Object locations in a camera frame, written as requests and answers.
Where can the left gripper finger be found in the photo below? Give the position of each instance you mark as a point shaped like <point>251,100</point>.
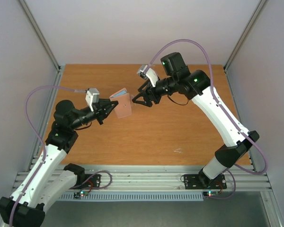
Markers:
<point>105,102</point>
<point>109,109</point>

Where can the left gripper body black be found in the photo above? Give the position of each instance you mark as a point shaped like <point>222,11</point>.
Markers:
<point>97,109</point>

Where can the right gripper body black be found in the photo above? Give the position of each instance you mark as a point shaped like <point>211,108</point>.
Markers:
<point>151,93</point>

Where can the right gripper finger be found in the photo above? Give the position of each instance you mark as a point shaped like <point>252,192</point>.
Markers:
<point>142,99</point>
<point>144,86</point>

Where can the pink card holder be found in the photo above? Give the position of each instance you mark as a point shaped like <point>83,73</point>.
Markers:
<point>124,107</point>

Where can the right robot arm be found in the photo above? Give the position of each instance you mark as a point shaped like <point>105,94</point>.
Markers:
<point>196,86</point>

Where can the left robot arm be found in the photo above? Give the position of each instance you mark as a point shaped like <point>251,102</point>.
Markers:
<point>28,204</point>

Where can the left circuit board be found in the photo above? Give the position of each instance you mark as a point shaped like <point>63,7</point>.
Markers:
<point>81,194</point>

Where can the circuit board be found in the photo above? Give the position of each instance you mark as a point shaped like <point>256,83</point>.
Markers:
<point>81,194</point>
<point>211,193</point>

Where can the right circuit board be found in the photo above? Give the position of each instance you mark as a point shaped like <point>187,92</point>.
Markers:
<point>211,193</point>

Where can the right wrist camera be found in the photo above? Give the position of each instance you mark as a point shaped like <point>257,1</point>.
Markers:
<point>146,72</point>

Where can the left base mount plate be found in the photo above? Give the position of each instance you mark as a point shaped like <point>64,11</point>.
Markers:
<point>95,181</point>

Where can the base mount plate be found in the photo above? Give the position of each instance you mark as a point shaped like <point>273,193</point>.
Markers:
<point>192,182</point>
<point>95,181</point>

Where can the grey slotted cable duct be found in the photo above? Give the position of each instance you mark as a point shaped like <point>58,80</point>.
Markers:
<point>132,196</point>

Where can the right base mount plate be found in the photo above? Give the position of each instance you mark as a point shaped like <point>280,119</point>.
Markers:
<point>192,182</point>

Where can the left aluminium corner post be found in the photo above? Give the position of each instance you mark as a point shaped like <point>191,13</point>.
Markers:
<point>23,4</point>

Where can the aluminium corner post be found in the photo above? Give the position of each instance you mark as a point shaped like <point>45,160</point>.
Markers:
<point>23,4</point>
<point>247,29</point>

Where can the aluminium rail frame front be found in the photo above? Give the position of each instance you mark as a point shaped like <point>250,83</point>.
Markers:
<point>134,178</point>

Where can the right aluminium corner post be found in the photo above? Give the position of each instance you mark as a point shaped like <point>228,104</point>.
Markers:
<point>247,29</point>

